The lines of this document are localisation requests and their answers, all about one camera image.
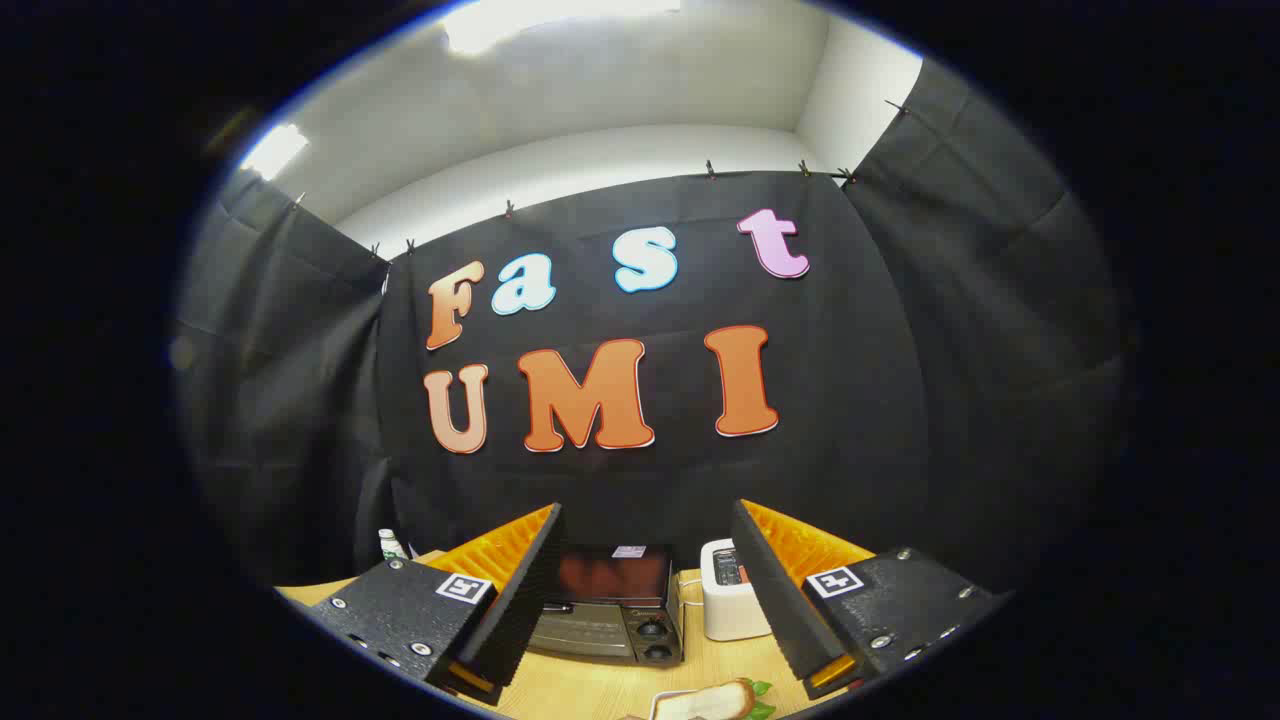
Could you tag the white pop-up toaster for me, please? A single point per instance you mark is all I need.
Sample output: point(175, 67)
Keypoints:
point(725, 615)

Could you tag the lettuce sandwich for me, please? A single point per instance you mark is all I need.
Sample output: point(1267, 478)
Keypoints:
point(715, 700)

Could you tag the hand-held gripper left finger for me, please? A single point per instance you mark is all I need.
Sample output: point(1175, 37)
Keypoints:
point(520, 620)

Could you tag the black backdrop cloth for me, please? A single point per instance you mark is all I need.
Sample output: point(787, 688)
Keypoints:
point(850, 400)

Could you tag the black toaster oven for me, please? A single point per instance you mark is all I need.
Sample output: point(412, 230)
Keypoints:
point(610, 625)

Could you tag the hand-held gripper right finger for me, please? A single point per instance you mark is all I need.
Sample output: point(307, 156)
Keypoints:
point(775, 600)

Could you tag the white bottle green label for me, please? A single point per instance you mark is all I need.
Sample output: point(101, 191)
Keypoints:
point(390, 547)

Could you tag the ceiling light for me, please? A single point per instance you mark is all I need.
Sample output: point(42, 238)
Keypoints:
point(275, 150)
point(500, 25)

